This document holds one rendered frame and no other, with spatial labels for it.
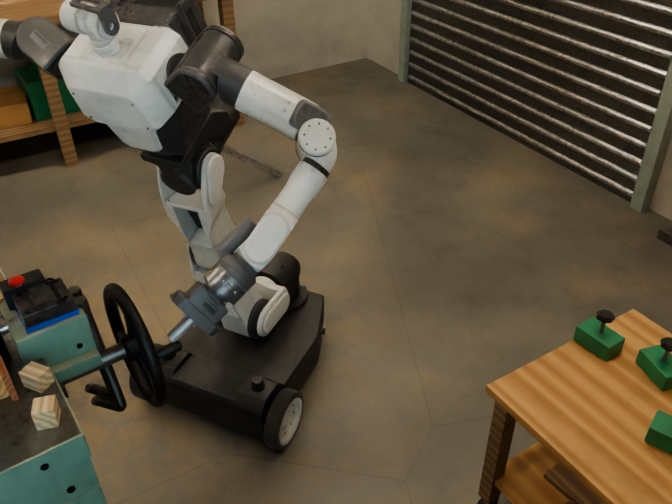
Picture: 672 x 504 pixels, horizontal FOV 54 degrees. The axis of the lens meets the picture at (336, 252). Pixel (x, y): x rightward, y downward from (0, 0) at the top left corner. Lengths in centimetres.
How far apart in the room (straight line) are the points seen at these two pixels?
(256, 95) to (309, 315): 125
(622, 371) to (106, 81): 146
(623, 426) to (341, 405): 102
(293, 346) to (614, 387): 109
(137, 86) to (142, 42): 11
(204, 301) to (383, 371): 126
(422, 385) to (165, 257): 138
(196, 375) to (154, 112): 105
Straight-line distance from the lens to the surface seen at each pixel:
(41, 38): 171
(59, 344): 142
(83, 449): 128
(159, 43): 154
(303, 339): 241
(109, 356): 150
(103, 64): 156
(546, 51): 392
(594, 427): 177
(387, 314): 277
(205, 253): 203
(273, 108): 142
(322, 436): 233
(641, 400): 187
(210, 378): 229
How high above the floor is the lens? 181
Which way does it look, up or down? 36 degrees down
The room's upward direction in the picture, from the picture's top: 1 degrees counter-clockwise
